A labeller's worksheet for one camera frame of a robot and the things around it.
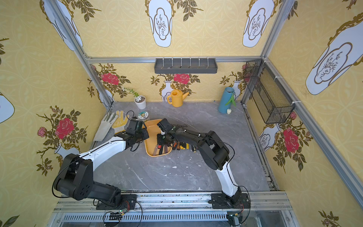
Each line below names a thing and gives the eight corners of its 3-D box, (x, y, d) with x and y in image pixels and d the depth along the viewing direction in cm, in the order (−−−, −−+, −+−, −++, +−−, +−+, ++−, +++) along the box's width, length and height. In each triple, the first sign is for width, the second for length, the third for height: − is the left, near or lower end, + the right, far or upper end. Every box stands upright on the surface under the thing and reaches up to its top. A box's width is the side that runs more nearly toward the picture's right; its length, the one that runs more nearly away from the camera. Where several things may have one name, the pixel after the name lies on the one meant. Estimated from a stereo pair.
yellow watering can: (168, 105, 123) (167, 94, 114) (178, 96, 130) (178, 85, 121) (177, 110, 119) (177, 100, 110) (187, 100, 126) (187, 90, 117)
